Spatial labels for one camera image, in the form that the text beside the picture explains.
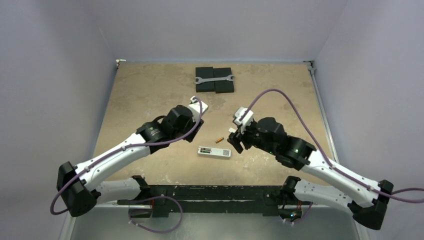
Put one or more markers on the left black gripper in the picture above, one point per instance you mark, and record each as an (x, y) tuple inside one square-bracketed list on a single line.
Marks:
[(192, 124)]

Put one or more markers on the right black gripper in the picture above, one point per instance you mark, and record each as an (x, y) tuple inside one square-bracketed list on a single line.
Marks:
[(238, 137)]

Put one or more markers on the gold AAA battery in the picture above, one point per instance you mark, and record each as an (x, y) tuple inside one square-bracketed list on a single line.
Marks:
[(219, 140)]

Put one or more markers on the white remote control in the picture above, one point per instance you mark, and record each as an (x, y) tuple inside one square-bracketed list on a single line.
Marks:
[(219, 153)]

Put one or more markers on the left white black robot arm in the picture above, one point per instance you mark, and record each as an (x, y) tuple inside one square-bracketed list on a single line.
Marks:
[(82, 186)]

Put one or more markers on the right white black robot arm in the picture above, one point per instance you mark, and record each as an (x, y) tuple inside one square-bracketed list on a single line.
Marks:
[(366, 200)]

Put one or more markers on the silver open-end wrench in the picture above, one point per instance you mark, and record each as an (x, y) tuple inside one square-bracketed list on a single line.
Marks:
[(200, 80)]

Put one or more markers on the right black foam block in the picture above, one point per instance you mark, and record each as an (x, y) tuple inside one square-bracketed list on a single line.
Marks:
[(223, 86)]

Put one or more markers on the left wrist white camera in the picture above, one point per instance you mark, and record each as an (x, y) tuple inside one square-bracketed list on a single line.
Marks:
[(197, 106)]

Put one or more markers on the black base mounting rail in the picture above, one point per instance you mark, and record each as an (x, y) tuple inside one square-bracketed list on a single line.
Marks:
[(267, 200)]

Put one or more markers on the right aluminium frame rail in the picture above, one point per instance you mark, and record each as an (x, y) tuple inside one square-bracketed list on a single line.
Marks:
[(361, 231)]

